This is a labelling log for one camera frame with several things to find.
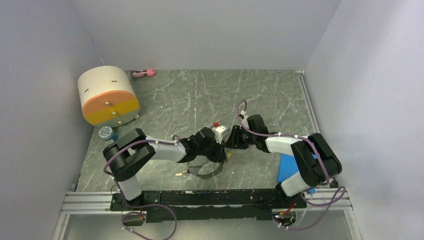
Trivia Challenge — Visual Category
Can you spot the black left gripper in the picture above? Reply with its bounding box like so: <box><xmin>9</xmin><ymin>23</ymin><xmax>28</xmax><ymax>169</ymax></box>
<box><xmin>197</xmin><ymin>136</ymin><xmax>228</xmax><ymax>164</ymax></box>

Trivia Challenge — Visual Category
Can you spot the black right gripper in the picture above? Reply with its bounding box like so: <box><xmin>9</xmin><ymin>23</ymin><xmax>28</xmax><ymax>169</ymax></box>
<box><xmin>225</xmin><ymin>125</ymin><xmax>257</xmax><ymax>150</ymax></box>

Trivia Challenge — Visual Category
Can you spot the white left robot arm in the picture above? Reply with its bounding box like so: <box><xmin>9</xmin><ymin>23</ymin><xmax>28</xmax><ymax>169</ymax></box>
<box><xmin>102</xmin><ymin>125</ymin><xmax>230</xmax><ymax>210</ymax></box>

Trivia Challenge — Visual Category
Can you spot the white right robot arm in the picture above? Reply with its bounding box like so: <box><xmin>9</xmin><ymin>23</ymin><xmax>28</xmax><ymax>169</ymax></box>
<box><xmin>226</xmin><ymin>111</ymin><xmax>343</xmax><ymax>208</ymax></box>

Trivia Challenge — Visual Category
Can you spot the blue foam pad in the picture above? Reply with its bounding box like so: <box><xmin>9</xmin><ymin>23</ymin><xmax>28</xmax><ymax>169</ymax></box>
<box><xmin>277</xmin><ymin>154</ymin><xmax>316</xmax><ymax>197</ymax></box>

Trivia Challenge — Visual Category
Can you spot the pink capped small bottle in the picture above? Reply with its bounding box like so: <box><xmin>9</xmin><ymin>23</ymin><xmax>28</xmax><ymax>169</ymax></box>
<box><xmin>130</xmin><ymin>68</ymin><xmax>156</xmax><ymax>79</ymax></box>

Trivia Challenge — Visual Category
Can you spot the small blue white jar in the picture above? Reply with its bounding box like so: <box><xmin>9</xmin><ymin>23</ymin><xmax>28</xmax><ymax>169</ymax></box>
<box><xmin>98</xmin><ymin>126</ymin><xmax>118</xmax><ymax>142</ymax></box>

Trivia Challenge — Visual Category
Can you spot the white round drawer cabinet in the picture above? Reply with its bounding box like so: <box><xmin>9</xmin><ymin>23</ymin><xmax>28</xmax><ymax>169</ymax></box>
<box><xmin>77</xmin><ymin>65</ymin><xmax>141</xmax><ymax>128</ymax></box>

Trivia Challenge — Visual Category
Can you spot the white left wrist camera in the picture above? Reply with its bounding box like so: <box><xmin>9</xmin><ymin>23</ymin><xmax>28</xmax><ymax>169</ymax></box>
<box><xmin>211</xmin><ymin>122</ymin><xmax>230</xmax><ymax>144</ymax></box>

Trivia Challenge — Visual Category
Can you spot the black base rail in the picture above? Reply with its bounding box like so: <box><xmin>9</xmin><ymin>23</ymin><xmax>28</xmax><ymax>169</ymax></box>
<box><xmin>110</xmin><ymin>188</ymin><xmax>307</xmax><ymax>223</ymax></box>

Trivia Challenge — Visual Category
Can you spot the aluminium frame rail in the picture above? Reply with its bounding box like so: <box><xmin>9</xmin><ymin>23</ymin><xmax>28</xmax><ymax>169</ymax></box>
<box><xmin>52</xmin><ymin>188</ymin><xmax>363</xmax><ymax>240</ymax></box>

